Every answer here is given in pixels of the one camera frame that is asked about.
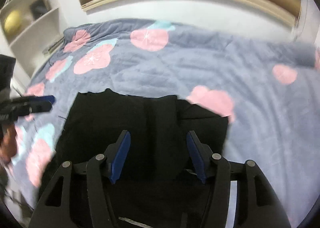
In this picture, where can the grey floral bed quilt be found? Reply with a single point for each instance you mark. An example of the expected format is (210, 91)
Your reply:
(269, 91)

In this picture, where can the white bookshelf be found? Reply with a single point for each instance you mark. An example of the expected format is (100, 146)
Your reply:
(42, 26)

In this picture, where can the person's left hand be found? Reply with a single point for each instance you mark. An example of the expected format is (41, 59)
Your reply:
(9, 144)

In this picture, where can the black jacket with grey piping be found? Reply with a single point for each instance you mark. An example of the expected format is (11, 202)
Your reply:
(157, 185)

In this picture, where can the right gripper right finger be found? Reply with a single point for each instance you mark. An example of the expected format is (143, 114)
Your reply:
(257, 204)

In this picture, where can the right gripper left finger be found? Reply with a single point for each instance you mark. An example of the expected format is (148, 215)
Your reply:
(77, 195)

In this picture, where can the yellow round object on shelf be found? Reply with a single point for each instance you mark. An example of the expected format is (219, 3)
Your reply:
(12, 22)

